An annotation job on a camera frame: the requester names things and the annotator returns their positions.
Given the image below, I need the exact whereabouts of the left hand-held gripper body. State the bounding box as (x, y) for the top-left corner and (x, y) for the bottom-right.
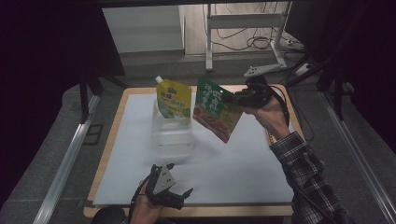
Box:
(146, 163), (185, 210)

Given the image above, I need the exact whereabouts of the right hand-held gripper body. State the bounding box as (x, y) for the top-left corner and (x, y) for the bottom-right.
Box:
(233, 63), (283, 108)

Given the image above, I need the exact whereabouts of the green and red sauce packet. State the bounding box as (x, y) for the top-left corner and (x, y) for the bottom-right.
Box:
(191, 76), (245, 145)

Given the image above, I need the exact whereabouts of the clear plastic container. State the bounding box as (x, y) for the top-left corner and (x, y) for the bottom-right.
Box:
(150, 99), (194, 160)

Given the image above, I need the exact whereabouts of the yellow spouted pouch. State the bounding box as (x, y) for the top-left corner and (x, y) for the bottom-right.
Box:
(154, 75), (193, 120)

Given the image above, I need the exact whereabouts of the person's right hand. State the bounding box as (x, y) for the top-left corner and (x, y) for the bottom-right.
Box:
(244, 96), (291, 141)

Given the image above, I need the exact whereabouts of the person's left hand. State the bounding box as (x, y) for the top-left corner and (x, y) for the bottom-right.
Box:
(130, 181), (164, 224)

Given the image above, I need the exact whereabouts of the white table mat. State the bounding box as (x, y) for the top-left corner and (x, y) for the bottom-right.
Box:
(92, 92), (295, 206)

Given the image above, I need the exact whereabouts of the white power strip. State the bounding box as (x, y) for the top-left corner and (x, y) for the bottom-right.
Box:
(293, 63), (313, 77)

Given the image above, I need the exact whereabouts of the person's left leg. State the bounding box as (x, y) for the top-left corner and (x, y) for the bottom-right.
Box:
(91, 206), (126, 224)

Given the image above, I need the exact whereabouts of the black metal stand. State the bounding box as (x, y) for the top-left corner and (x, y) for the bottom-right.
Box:
(78, 72), (129, 124)
(286, 55), (347, 121)

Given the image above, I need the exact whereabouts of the black floor plate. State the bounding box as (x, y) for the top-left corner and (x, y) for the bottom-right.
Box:
(83, 124), (104, 146)

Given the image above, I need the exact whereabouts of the white board panel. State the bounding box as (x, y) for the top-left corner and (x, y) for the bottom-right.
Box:
(102, 5), (185, 54)

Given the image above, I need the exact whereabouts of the dark curtain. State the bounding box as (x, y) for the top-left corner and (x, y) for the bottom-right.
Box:
(311, 0), (396, 152)
(0, 0), (126, 208)

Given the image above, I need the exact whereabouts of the left hand-held gripper cable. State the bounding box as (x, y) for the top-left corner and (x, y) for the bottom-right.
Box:
(127, 174), (154, 224)

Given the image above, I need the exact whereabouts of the hand-held gripper cable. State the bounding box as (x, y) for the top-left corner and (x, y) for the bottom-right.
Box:
(267, 84), (291, 129)
(127, 174), (154, 224)

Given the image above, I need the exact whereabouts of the right hand-held gripper cable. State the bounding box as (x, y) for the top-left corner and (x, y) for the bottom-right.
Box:
(267, 84), (291, 129)

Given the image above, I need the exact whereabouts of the long black floor cable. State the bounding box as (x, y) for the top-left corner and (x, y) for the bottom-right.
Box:
(281, 68), (302, 86)

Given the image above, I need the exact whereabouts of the black cable bundle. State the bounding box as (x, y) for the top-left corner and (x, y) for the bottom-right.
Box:
(214, 2), (305, 52)

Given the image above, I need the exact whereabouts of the white metal desk frame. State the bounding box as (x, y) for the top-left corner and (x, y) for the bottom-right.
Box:
(205, 2), (289, 73)

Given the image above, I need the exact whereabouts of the aluminium rail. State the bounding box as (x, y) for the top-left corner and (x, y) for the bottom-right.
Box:
(32, 94), (101, 224)
(319, 91), (396, 224)

